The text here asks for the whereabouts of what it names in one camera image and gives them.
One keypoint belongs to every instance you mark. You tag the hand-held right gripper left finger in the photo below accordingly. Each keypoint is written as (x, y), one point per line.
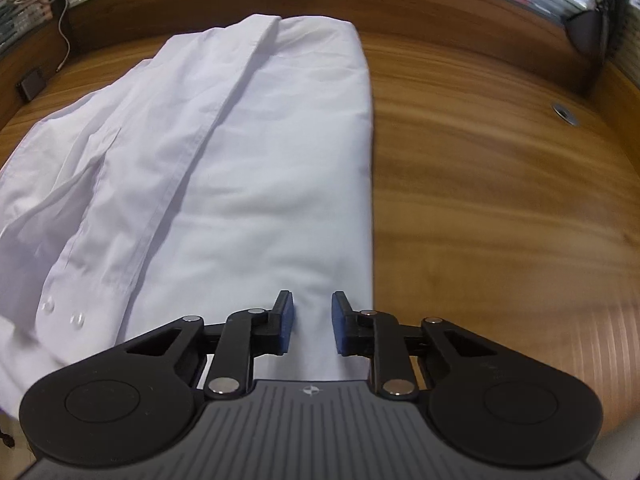
(287, 325)

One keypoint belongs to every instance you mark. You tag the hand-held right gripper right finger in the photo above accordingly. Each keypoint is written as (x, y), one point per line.
(340, 330)

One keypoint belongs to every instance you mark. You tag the white shirt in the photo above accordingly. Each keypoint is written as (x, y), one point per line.
(225, 185)

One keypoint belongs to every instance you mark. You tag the black outlet box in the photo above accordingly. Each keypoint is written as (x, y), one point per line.
(31, 84)

